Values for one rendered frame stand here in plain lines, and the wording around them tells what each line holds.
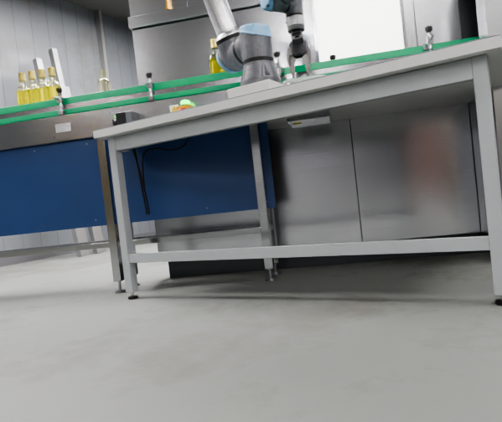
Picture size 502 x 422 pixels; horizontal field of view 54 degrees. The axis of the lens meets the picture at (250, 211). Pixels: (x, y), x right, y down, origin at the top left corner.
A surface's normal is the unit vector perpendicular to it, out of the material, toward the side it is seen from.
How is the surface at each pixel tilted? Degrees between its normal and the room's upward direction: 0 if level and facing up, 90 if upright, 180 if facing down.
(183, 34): 90
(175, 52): 90
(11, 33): 90
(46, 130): 90
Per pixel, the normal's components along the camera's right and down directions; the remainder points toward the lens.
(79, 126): -0.18, 0.05
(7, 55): 0.85, -0.08
